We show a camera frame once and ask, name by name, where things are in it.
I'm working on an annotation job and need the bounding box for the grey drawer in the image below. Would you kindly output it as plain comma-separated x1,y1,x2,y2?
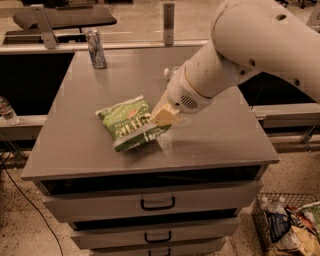
89,238,225,256
44,180,263,223
71,217,240,249

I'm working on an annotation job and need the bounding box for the left metal bracket post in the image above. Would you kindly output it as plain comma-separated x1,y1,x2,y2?
31,4,58,49

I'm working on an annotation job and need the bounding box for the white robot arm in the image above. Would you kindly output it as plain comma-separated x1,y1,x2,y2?
151,0,320,126

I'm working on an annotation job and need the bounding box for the top grey drawer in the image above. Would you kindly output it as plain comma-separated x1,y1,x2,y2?
44,180,263,223

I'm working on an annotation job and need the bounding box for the silver redbull can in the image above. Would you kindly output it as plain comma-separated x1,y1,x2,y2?
85,28,107,69

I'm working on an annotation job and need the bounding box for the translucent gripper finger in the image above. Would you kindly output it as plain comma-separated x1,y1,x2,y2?
156,128,179,157
142,123,158,142

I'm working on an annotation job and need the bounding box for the water bottle on left ledge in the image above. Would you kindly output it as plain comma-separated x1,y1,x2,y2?
0,96,19,125

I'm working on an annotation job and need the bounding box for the wire basket of snacks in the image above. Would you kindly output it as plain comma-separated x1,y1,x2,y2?
252,193,317,256

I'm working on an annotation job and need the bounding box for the black floor cable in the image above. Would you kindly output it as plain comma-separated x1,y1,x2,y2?
0,156,64,256

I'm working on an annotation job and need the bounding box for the clear plastic water bottle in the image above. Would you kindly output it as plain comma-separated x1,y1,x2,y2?
163,66,179,80

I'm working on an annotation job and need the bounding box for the metal bracket post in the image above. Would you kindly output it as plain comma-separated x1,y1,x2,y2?
163,2,175,46
31,4,58,49

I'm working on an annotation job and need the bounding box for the blue snack bag in basket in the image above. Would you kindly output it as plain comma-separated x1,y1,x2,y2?
266,212,291,243

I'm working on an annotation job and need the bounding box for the water bottle in basket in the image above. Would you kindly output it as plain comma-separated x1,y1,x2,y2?
259,196,287,215

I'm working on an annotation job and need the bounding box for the grey drawer cabinet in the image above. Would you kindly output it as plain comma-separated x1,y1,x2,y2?
20,45,280,256

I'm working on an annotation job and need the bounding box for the green jalapeno chip bag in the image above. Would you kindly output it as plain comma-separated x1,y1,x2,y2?
95,95,170,152

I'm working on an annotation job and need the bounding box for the bottom grey drawer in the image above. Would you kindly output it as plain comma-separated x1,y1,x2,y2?
89,238,225,256

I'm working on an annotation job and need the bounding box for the middle metal bracket post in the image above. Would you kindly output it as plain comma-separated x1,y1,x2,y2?
163,2,175,46

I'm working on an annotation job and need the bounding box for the middle grey drawer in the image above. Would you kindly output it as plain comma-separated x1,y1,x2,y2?
71,217,240,249

